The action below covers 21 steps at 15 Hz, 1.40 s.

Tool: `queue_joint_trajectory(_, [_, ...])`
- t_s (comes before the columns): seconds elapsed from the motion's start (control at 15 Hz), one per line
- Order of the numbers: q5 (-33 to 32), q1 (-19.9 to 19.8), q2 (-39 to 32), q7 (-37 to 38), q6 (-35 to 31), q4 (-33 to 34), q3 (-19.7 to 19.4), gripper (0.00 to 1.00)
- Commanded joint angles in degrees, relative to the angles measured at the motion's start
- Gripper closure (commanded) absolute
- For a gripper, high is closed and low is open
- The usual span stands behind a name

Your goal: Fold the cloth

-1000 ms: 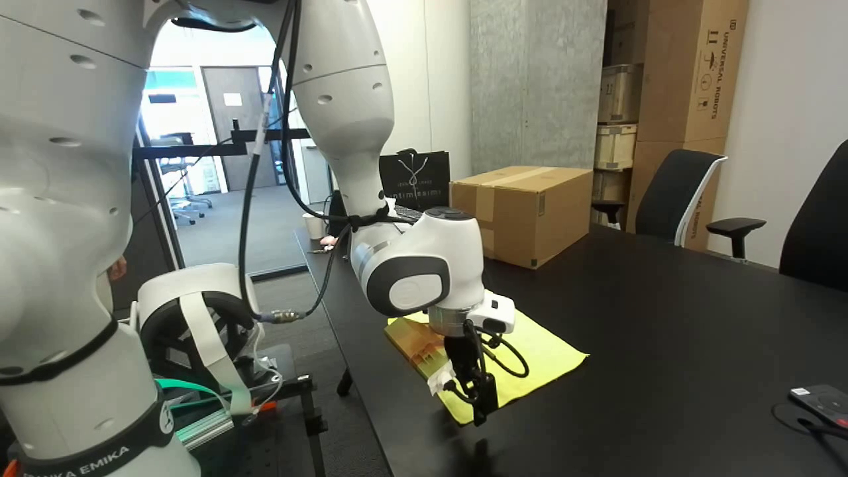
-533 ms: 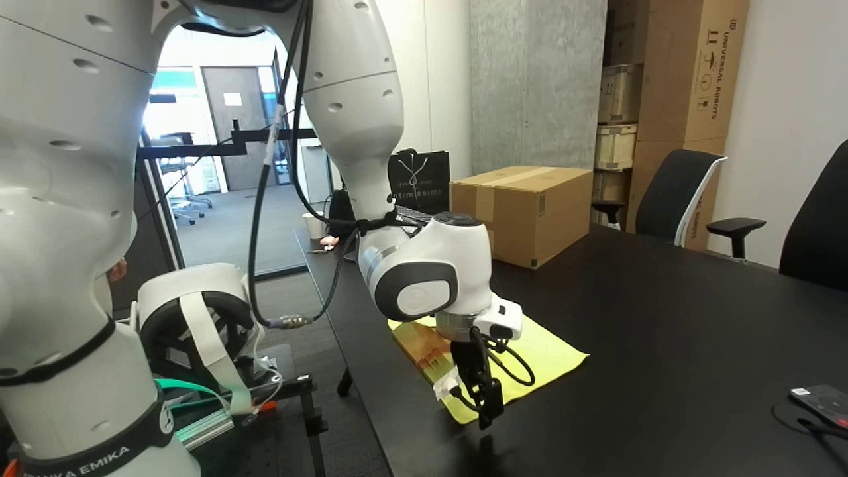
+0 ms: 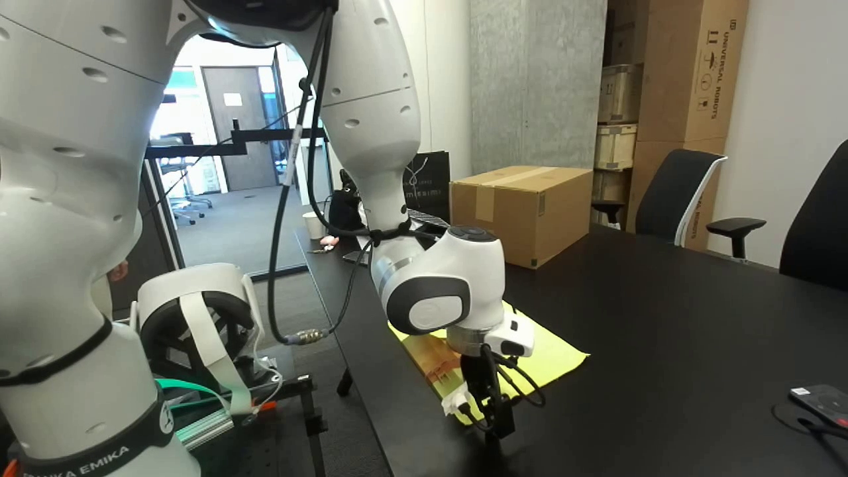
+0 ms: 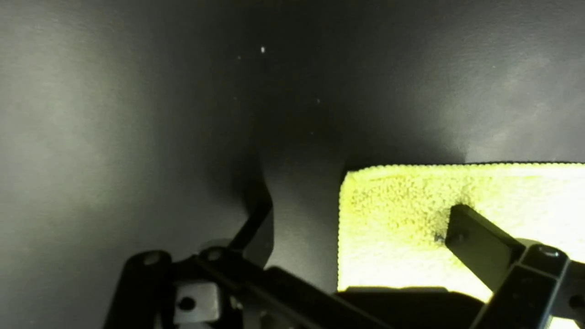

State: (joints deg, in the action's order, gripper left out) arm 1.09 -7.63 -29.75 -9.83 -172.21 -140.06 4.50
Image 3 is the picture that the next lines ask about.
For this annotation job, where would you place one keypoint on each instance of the black tripod stand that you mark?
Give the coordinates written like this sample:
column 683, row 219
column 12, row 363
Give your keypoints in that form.
column 312, row 426

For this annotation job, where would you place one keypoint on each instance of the black horizontal boom bar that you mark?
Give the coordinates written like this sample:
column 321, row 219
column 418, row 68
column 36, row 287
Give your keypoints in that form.
column 202, row 147

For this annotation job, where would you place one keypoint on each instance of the tan wrist mounted block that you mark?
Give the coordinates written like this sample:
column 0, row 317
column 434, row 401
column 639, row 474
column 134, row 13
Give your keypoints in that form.
column 434, row 359

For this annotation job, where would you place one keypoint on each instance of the yellow cloth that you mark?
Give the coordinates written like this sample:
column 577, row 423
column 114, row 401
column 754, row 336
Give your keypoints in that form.
column 558, row 359

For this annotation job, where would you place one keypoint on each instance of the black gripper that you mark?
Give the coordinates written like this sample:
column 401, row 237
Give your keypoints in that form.
column 475, row 366

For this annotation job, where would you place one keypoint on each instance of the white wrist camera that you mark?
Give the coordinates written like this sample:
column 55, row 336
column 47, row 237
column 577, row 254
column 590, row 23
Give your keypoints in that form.
column 512, row 337

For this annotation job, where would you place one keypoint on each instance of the black phone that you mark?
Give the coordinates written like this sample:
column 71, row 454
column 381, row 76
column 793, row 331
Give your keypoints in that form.
column 822, row 401

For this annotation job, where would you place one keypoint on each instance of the small brown cardboard box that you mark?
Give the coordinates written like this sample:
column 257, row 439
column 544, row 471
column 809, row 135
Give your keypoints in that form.
column 622, row 95

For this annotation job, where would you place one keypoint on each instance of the pale cardboard box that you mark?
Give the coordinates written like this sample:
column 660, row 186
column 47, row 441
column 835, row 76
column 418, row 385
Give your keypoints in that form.
column 615, row 147

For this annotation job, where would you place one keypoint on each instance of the grey door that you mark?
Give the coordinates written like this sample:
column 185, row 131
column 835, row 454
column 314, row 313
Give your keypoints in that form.
column 239, row 123

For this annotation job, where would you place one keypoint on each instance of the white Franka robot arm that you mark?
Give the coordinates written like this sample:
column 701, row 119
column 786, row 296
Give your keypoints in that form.
column 71, row 176

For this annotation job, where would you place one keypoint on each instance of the black office chair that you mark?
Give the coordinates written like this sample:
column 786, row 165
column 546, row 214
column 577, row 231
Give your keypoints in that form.
column 822, row 222
column 676, row 200

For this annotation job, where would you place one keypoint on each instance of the tall brown cardboard box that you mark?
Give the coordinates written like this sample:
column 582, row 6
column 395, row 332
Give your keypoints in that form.
column 691, row 82

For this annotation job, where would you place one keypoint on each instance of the teal grey bar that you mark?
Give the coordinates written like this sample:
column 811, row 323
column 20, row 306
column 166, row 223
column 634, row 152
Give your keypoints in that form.
column 208, row 427

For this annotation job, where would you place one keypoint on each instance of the white VR headset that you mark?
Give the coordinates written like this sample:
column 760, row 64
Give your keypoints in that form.
column 199, row 320

